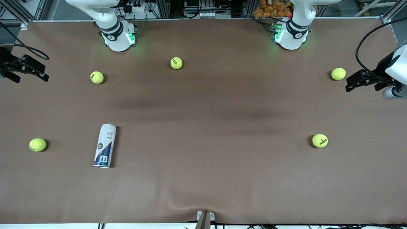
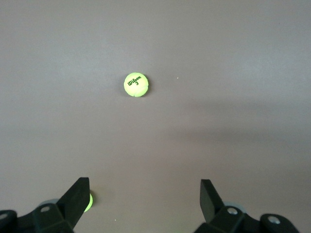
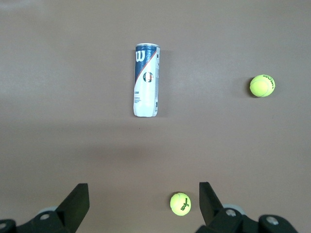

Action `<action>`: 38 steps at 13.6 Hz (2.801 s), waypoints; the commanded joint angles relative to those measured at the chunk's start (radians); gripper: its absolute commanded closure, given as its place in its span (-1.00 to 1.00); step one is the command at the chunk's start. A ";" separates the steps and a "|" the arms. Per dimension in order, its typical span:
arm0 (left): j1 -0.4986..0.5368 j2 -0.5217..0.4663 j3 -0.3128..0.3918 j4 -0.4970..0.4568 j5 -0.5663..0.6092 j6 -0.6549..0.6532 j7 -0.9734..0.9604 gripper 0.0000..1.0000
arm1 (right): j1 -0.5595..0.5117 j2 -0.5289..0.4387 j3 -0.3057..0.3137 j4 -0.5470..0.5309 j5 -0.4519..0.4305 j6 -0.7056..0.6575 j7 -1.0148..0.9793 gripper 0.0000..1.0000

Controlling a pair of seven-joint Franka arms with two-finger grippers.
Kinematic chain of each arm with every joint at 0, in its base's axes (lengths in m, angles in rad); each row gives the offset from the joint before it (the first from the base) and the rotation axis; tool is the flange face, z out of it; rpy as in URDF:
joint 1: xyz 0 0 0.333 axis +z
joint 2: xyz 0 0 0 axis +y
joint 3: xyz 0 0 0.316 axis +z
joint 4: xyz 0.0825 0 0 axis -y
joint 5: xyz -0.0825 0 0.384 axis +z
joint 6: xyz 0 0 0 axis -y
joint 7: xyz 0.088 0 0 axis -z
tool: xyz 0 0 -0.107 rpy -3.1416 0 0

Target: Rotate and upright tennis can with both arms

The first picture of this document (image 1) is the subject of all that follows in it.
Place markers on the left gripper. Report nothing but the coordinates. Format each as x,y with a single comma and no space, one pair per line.
380,70

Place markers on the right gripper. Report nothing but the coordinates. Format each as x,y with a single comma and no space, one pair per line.
7,61

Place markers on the white blue tennis ball can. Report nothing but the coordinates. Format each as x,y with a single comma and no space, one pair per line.
105,146

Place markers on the yellow tennis ball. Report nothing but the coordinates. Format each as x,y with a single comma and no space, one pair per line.
176,63
338,73
320,140
97,77
37,144

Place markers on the white stand bars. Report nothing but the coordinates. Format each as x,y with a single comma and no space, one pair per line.
375,6

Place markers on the orange packets pile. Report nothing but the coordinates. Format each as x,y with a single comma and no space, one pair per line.
273,9

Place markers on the white power strip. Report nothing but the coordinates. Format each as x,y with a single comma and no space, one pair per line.
136,9

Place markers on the white terminal strip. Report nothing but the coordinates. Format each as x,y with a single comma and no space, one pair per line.
206,14

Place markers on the brown table mat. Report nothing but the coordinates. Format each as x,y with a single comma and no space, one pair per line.
203,159

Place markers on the black electronics box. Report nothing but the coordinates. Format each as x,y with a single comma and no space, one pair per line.
197,3

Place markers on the aluminium frame strut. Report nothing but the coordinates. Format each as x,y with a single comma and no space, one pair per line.
386,19
39,8

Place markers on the aluminium frame post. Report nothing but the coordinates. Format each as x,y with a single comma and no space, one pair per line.
249,8
163,8

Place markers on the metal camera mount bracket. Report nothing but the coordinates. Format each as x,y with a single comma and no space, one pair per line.
205,221

